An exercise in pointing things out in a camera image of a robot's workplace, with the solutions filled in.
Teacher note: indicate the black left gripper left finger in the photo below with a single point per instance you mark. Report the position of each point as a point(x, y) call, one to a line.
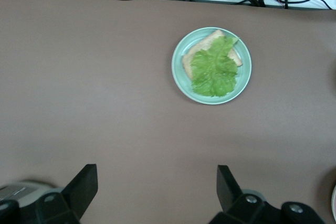
point(78, 197)

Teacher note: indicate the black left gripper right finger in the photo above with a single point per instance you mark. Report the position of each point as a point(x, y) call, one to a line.
point(231, 203)

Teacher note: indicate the beige plate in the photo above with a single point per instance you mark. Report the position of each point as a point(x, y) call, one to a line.
point(334, 203)

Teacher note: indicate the brown table cover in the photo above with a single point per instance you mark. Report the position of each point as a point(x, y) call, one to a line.
point(105, 90)

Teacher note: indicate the green plate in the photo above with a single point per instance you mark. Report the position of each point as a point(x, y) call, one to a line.
point(244, 77)

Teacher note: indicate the green lettuce leaf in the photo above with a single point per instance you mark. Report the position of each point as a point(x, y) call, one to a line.
point(215, 72)

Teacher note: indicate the bread slice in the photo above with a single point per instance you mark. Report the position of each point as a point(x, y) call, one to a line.
point(207, 41)

